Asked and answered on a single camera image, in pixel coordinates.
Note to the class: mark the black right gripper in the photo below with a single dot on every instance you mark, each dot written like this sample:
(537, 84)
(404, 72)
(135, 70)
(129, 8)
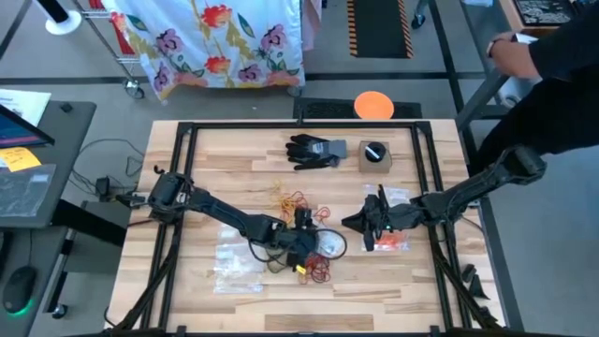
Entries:
(393, 217)

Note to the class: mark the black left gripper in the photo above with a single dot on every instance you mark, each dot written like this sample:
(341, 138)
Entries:
(297, 243)

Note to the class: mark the long orange rubber band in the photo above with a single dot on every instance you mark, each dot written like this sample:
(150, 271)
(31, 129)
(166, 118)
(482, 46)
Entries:
(388, 241)

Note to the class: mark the red rubber band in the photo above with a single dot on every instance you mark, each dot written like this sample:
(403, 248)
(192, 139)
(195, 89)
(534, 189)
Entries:
(323, 276)
(309, 278)
(323, 210)
(302, 194)

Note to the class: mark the small looped orange rubber band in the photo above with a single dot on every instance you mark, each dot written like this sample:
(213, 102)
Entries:
(398, 243)

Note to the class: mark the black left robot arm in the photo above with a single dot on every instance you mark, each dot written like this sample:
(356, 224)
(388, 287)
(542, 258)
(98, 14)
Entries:
(220, 210)

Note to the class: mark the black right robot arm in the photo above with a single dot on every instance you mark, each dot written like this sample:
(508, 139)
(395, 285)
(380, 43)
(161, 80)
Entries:
(472, 187)

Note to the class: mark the black rubber floor mat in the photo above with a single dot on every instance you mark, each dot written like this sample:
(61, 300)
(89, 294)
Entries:
(323, 110)

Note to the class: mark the brown cardboard box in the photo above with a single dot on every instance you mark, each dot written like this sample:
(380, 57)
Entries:
(362, 166)

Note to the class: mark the black tape roll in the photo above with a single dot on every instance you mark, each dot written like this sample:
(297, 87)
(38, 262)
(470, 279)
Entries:
(375, 152)

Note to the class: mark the dark grey work glove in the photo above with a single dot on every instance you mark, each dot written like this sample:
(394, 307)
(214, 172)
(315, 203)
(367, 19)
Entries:
(304, 161)

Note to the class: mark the orange round disc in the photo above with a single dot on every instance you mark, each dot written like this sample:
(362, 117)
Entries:
(374, 105)

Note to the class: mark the spare black gripper finger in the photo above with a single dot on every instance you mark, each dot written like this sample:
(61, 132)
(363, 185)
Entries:
(478, 289)
(486, 316)
(469, 273)

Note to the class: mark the grey metal table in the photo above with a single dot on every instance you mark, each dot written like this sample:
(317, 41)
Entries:
(482, 93)

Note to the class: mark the black hazard-striped floor mat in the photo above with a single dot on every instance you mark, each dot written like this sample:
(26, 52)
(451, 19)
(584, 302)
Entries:
(379, 28)

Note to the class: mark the white tape roll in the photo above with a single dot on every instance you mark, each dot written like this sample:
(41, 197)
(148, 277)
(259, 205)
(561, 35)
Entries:
(512, 96)

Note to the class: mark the pale pink cloth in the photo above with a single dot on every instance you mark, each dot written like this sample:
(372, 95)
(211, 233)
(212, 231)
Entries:
(311, 23)

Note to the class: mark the person's foot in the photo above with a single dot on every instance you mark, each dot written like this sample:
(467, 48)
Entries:
(418, 21)

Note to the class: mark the person's dark wristwatch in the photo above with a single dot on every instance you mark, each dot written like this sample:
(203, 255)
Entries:
(490, 47)

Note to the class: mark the white floral cloth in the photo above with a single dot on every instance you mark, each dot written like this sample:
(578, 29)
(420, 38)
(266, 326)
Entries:
(206, 42)

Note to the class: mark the metal garment rack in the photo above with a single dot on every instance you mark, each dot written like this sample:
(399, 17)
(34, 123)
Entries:
(135, 89)

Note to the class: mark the person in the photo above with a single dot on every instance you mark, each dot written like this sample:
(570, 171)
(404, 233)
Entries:
(561, 107)

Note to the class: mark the person's hand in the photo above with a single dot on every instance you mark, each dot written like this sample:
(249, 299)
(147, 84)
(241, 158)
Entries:
(504, 38)

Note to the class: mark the black desk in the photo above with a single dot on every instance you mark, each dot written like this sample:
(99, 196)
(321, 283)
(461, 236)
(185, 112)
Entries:
(70, 140)

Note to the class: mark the grey rolling desk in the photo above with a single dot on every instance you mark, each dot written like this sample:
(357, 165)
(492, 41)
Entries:
(28, 243)

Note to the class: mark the black tray with white parts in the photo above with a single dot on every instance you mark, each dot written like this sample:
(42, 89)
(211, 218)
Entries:
(543, 11)

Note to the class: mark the black computer mouse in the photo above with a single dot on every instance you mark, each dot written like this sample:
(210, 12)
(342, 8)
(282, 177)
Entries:
(18, 290)

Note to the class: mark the yellow sticky note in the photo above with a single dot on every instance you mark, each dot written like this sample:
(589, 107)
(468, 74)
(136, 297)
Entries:
(18, 159)

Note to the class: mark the dark computer monitor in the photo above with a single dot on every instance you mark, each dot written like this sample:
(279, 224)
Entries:
(18, 131)

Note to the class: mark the white paper sheet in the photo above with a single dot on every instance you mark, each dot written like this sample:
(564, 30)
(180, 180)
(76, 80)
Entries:
(28, 105)

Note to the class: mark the white round pole base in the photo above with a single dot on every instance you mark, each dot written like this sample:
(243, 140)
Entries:
(63, 25)

